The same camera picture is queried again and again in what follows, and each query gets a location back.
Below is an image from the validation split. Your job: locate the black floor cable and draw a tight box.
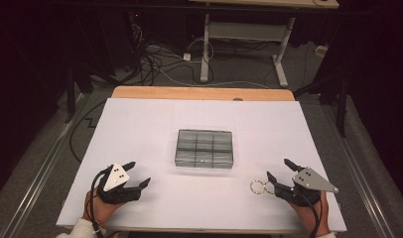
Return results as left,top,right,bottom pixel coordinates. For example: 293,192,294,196
68,98,106,163

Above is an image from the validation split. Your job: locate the wooden table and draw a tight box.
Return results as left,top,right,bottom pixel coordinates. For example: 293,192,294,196
62,85,338,236

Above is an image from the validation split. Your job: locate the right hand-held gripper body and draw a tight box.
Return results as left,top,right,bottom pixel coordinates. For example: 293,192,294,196
273,167,339,208

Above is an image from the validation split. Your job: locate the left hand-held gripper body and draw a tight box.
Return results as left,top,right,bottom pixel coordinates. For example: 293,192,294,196
96,162,142,205

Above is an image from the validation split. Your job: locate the clear compartment box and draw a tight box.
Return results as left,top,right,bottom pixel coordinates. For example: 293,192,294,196
174,128,234,170

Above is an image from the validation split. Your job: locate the metal floor rail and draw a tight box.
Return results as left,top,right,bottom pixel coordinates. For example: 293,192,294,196
0,92,86,238
322,105,394,238

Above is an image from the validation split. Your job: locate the white floor cable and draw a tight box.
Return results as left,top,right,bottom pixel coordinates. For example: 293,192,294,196
149,44,270,89

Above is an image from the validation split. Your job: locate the white table sheet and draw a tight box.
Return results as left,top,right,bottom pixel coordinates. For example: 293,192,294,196
56,97,347,232

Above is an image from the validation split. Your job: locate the white-legged desk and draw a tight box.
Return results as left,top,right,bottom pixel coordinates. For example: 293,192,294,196
189,0,340,88

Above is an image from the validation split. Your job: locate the small white box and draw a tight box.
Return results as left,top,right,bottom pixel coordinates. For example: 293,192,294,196
315,44,330,58

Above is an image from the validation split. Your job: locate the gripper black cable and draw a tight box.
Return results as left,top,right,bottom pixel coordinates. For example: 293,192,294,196
88,165,114,238
290,187,323,238

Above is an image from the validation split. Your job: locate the black stand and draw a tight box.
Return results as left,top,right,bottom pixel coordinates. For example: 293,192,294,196
293,65,351,138
65,62,94,124

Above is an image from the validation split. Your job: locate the black cable bundle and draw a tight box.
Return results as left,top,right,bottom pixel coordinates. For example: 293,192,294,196
123,19,217,85

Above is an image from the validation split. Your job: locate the person's right hand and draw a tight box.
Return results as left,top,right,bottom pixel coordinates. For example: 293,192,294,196
288,191,332,237

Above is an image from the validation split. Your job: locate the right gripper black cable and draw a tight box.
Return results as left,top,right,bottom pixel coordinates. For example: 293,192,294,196
290,187,323,238

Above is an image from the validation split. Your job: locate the person's left hand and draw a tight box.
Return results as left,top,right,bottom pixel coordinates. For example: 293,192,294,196
82,187,124,229

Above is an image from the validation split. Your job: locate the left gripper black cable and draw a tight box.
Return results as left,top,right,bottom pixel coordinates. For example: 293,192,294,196
88,165,114,238

